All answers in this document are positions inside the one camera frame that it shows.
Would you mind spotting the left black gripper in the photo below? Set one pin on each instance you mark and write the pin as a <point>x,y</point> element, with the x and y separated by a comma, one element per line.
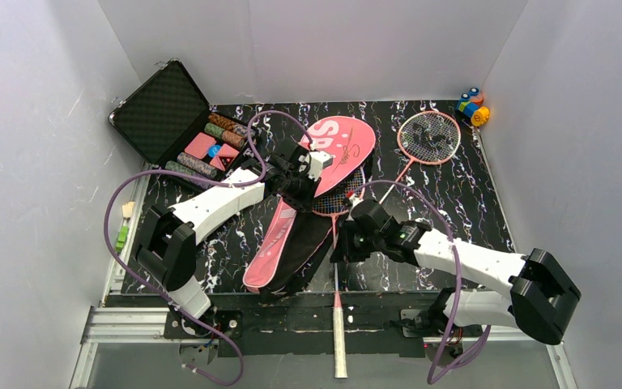
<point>300,195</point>

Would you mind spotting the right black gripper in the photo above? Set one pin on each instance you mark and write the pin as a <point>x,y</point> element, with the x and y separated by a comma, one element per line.
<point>347,246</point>

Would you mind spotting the pink badminton racket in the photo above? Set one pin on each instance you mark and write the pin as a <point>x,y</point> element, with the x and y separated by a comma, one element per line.
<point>428,138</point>
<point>339,311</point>

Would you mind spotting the pink racket bag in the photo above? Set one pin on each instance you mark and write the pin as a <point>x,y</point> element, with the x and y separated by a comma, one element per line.
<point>296,241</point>

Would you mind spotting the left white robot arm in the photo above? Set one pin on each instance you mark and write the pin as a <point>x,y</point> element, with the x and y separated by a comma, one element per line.
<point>166,247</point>

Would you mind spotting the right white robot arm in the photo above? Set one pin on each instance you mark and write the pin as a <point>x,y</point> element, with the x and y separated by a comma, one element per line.
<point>531,292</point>

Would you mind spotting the pink card deck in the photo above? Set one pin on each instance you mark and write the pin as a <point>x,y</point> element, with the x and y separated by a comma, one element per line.
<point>224,159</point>
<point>201,145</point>

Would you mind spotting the brown striped chip stack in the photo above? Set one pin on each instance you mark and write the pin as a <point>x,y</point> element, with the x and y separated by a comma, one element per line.
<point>228,124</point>

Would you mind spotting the blue dealer chip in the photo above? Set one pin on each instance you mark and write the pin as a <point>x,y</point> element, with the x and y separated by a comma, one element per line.
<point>213,151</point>

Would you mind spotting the purple patterned chip stack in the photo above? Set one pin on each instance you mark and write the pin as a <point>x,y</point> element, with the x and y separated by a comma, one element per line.
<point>197,165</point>

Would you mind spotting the green red chip stack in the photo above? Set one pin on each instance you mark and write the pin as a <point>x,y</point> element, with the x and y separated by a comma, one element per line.
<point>230,138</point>

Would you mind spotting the green purple chip stack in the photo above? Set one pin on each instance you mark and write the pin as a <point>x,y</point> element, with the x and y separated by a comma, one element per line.
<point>189,175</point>

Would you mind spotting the black poker chip case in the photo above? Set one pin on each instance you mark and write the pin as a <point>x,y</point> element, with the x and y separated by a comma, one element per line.
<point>165,114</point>

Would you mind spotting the colourful toy blocks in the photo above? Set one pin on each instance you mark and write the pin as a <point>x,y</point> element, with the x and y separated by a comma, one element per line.
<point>471,105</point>

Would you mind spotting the beige clip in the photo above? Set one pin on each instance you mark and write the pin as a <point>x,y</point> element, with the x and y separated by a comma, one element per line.
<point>127,209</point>

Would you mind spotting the green clip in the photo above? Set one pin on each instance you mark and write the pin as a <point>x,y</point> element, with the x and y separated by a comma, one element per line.
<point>121,240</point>

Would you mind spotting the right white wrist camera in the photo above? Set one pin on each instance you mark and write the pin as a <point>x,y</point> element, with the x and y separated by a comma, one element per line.
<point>351,201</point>

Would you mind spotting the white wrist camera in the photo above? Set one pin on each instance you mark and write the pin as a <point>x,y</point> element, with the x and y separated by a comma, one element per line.
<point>317,162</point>
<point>351,201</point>

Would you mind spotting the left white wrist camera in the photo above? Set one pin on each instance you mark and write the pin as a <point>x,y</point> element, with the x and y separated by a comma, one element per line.
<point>317,162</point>

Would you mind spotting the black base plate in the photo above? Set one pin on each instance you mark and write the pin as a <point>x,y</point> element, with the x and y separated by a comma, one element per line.
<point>374,323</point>

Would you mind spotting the aluminium rail frame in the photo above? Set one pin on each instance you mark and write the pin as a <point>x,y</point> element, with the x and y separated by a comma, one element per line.
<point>135,341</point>

